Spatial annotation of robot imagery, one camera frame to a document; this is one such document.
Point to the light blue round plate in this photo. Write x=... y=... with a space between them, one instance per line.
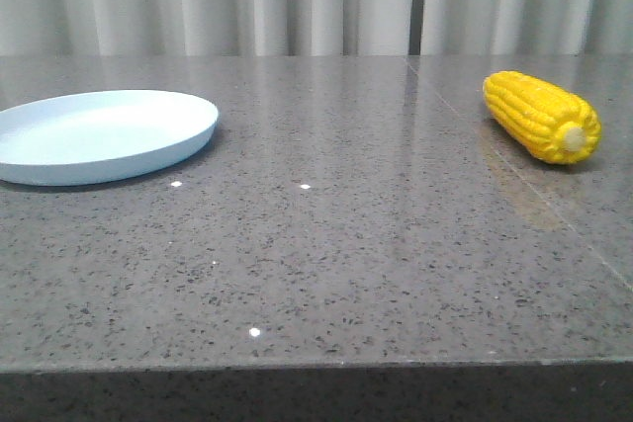
x=103 y=136

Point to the yellow corn cob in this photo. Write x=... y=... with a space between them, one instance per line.
x=554 y=125

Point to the white pleated curtain right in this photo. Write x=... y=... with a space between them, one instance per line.
x=493 y=27

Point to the white pleated curtain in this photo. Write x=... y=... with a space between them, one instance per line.
x=205 y=27
x=493 y=27

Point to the white pleated curtain left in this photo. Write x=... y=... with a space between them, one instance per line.
x=205 y=27

